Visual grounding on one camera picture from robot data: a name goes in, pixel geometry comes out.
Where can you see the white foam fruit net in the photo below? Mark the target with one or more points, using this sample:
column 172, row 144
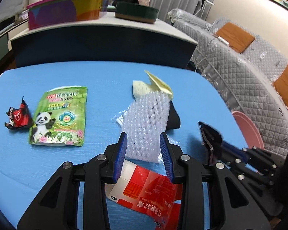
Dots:
column 143, row 123

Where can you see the black small pouch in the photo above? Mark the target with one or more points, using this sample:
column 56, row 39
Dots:
column 173, row 121

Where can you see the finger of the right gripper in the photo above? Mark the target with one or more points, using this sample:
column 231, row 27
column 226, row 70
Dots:
column 234, row 151
column 212, row 140

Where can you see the tv cabinet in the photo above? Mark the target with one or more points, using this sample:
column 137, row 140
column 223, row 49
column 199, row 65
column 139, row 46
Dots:
column 10, row 29

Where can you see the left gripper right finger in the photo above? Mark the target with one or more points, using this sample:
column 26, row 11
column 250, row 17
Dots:
column 230, row 204

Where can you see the blue table mat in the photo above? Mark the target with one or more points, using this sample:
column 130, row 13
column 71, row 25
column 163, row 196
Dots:
column 25, row 168

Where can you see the cream paper scrap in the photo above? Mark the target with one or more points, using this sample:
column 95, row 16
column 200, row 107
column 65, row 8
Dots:
column 140, row 88

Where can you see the grey quilted sofa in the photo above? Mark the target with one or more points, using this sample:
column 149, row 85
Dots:
column 244, row 80

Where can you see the colourful rectangular box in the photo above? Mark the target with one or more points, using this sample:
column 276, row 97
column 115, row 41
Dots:
column 51, row 12

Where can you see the green round tin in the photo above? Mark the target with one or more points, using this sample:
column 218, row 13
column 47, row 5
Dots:
column 136, row 12

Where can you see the red black crumpled wrapper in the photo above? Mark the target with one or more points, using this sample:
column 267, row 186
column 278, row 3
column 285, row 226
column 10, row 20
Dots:
column 19, row 118

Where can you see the red white carton box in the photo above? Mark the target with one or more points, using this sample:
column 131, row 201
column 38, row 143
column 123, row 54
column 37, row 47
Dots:
column 147, row 192

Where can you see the clear plastic wrapper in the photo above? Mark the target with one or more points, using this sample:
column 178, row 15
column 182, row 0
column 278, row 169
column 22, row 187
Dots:
column 119, row 117

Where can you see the pink plastic basin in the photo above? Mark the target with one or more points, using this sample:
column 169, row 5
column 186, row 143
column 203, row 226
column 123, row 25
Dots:
column 249, row 130

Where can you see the green panda snack pouch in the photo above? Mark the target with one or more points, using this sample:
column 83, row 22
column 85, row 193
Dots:
column 60, row 117

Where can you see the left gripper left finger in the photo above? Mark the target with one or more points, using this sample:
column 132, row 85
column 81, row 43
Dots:
column 56, row 204

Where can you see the white floor lamp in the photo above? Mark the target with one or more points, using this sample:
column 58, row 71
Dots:
column 199, row 13

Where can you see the white dark coffee table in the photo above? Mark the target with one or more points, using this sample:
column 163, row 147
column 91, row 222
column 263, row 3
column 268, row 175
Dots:
column 106, row 39

